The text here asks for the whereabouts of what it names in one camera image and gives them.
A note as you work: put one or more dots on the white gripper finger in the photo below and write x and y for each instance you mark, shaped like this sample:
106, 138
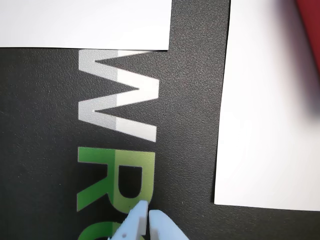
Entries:
132, 225
165, 228

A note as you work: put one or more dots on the red paper box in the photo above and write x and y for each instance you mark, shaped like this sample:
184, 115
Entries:
312, 25

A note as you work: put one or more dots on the white paper marked HOME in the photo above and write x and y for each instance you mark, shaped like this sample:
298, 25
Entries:
262, 125

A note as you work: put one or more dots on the black mat with lettering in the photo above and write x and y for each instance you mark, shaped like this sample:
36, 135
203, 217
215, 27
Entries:
37, 125

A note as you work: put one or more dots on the white paper marked 1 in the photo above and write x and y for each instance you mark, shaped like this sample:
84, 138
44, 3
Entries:
75, 22

